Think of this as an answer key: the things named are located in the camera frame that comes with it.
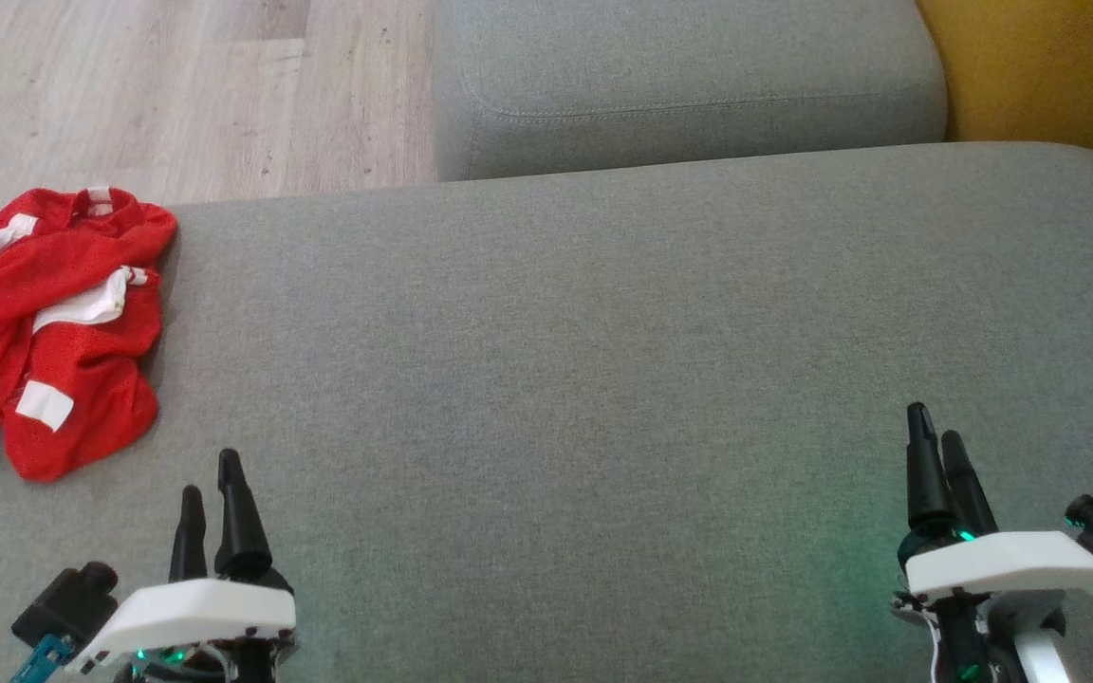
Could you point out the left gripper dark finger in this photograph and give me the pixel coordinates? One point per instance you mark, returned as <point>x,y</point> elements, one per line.
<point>189,541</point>
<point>241,531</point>

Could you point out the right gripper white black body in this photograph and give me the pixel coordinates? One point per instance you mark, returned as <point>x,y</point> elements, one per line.
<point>1011,564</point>

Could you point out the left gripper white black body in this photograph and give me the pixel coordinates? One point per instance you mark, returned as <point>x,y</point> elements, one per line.
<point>195,612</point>

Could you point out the grey sofa seat cushion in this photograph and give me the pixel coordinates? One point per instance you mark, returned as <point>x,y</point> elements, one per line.
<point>679,66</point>

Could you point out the large yellow sofa back cushion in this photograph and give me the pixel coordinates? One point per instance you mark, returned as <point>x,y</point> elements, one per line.
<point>1059,66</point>

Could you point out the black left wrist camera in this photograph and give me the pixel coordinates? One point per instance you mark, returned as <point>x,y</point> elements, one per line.
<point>67,598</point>

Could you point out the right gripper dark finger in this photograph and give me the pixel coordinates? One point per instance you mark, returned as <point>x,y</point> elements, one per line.
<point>972,493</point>
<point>924,484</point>

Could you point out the red basketball jersey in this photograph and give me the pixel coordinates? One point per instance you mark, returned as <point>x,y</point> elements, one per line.
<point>91,379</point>

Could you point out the large grey sofa ottoman cushion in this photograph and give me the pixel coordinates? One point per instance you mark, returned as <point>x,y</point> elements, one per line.
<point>556,379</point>

